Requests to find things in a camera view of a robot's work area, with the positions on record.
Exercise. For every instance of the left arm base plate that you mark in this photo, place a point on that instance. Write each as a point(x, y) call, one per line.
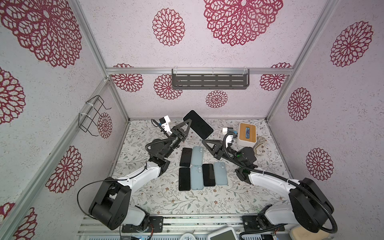
point(154, 224)

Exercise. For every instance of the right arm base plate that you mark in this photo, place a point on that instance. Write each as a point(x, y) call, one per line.
point(260, 224)

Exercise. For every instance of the white display device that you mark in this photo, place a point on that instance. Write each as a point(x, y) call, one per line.
point(226, 233)

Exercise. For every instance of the black wire wall rack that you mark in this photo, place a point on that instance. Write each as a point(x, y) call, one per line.
point(96, 121)

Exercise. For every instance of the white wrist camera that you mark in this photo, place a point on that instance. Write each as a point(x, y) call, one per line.
point(163, 124)
point(230, 135)

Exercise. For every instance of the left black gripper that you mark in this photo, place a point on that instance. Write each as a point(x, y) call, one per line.
point(177, 129)

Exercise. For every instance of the light blue case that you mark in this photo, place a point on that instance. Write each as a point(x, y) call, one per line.
point(197, 156)
point(221, 175)

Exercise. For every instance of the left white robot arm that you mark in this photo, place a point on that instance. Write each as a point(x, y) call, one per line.
point(111, 205)

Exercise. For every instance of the white round timer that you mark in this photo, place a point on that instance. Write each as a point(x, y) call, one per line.
point(187, 236)

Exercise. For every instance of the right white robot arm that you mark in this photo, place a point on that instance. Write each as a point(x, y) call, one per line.
point(308, 206)

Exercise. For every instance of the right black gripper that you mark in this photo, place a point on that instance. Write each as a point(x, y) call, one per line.
point(218, 154)

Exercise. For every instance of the white wooden-top tissue box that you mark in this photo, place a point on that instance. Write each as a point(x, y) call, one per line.
point(247, 135)

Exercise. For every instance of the blue phone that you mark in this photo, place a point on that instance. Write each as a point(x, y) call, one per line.
point(208, 175)

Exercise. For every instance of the black phone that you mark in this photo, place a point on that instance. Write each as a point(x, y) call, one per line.
point(199, 125)
point(186, 157)

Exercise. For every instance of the beige sponge block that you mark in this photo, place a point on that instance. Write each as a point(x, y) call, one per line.
point(300, 233)

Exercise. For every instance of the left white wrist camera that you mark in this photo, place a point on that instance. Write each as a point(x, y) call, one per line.
point(163, 124)

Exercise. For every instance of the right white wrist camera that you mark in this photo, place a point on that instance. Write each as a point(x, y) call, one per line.
point(230, 135)

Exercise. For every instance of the grey wall shelf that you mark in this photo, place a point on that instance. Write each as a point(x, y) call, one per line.
point(209, 81)

